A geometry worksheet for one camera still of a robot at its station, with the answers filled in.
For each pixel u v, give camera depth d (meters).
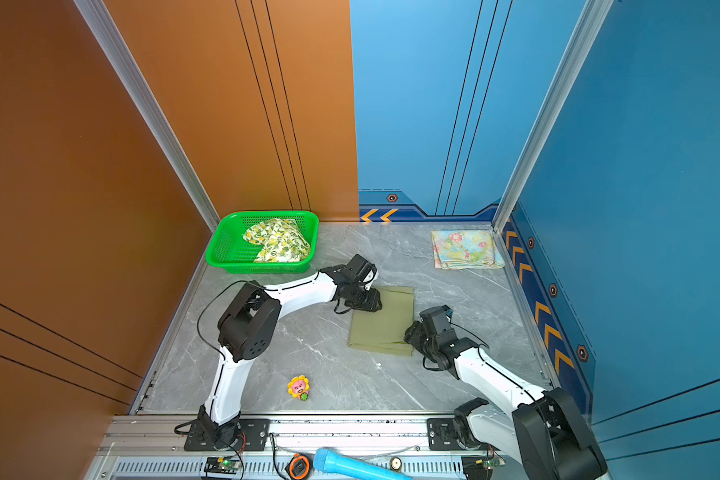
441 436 0.72
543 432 0.40
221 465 0.71
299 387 0.77
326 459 0.67
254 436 0.74
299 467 0.67
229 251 1.10
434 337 0.67
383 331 0.89
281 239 1.09
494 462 0.69
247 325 0.55
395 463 0.67
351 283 0.76
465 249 1.09
